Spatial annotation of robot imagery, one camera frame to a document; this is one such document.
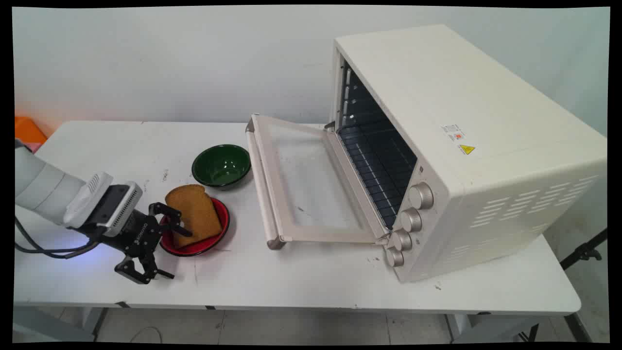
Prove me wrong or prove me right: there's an orange box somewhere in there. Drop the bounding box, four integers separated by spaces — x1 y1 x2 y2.
15 117 48 145

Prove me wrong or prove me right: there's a cream toaster oven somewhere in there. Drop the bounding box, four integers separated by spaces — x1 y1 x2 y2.
328 24 608 284

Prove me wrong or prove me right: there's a red plate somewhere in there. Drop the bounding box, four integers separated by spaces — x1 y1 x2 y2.
159 197 231 257

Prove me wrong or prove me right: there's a wire oven rack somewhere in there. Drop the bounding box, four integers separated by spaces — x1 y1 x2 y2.
338 122 417 229

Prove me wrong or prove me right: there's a glass oven door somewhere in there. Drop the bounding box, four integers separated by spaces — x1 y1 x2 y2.
245 114 391 250

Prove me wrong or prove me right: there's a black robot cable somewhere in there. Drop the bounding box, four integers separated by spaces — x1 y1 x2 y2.
15 216 100 259

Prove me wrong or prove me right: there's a black tripod stand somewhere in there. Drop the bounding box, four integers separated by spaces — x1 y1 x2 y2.
559 228 608 271

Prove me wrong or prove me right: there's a brown bread slice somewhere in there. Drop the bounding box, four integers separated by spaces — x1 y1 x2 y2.
165 184 223 249

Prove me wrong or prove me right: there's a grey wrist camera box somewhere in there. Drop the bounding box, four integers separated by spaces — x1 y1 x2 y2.
90 181 143 238

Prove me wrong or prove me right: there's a green bowl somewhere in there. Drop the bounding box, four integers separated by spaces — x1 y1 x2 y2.
191 144 252 189

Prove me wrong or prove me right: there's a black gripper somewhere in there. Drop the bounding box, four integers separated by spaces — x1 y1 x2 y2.
90 202 193 285

